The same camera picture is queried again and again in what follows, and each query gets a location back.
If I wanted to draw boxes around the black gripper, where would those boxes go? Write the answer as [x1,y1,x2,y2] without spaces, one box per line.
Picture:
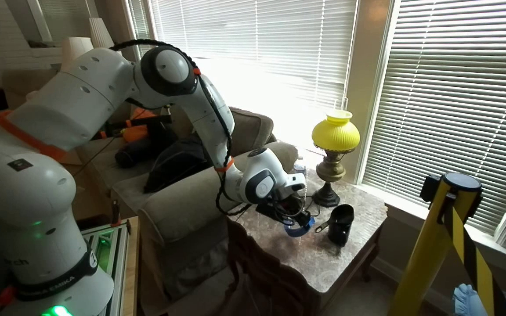
[257,192,319,233]

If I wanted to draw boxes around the marble top wooden side table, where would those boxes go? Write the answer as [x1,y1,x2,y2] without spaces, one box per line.
[226,182,391,316]

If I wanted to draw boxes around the yellow glass oil lamp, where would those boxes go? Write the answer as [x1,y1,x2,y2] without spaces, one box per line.
[312,110,363,210]

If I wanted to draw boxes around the beige fabric sofa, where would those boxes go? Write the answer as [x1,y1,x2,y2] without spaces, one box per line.
[50,104,303,316]

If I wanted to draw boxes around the black bag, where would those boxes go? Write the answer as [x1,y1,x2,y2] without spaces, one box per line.
[115,120,215,196]

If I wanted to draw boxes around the bright white window blinds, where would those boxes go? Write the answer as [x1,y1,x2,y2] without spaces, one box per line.
[147,0,361,155]

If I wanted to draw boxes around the orange black tool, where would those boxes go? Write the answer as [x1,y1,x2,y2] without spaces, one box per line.
[119,108,162,148]

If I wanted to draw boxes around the wide white window blinds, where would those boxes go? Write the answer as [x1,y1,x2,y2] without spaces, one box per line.
[361,0,506,240]

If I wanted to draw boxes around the cream lampshade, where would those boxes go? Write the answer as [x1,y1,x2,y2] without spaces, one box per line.
[59,36,96,73]
[87,17,119,52]

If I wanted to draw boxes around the black cup with handle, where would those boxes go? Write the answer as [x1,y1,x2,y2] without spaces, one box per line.
[314,203,356,250]

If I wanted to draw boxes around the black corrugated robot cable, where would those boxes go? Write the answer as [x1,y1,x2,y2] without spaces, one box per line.
[112,38,256,218]

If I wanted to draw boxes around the yellow stanchion post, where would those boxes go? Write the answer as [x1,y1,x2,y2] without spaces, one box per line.
[387,171,498,316]

